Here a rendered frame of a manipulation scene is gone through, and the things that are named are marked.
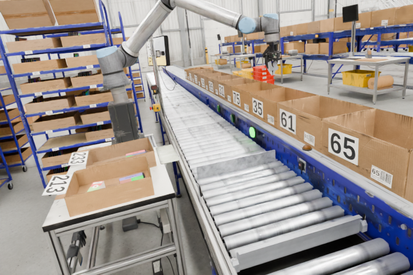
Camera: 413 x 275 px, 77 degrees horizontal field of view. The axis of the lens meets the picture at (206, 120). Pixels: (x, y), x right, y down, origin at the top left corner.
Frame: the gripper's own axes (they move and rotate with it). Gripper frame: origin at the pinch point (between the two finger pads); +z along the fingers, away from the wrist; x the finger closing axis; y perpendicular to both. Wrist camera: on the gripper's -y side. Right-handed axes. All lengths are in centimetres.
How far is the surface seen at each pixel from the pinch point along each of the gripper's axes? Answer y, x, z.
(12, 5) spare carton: -141, -183, -80
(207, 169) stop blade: 32, -59, 41
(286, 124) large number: 33.4, -11.2, 24.7
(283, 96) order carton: -15.6, 17.1, 20.5
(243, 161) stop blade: 33, -38, 41
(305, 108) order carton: 23.4, 8.0, 20.9
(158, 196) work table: 42, -87, 44
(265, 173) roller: 44, -31, 45
